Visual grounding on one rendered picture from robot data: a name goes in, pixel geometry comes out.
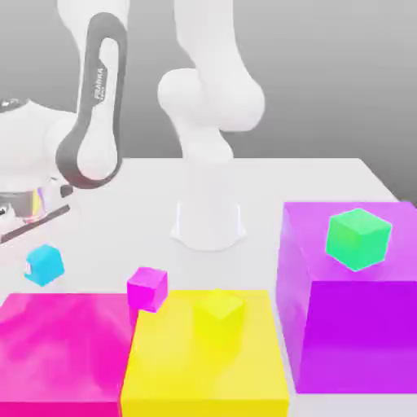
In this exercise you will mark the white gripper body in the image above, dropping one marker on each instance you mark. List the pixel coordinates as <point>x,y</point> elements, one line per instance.
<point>35,224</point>

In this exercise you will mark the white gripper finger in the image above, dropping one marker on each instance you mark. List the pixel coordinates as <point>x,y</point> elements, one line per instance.
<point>28,268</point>

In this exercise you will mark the small cyan cube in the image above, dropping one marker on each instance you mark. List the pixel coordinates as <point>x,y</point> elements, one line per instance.
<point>45,265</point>

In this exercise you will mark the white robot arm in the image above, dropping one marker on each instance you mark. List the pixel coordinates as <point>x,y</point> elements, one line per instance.
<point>208,97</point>

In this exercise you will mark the small magenta cube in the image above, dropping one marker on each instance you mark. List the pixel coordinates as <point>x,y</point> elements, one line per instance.
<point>146,290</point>

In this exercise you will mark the small yellow cube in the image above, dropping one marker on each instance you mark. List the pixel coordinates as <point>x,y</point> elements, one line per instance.
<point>221,308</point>

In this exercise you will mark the small green cube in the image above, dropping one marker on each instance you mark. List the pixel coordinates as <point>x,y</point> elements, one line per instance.
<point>356,239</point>

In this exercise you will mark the large pink box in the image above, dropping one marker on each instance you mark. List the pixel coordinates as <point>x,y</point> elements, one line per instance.
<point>65,345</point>

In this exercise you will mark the large yellow box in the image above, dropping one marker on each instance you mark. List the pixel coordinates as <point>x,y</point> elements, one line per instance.
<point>202,365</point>

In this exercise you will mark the large purple box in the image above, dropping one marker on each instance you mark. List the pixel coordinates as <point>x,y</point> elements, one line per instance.
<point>358,332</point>

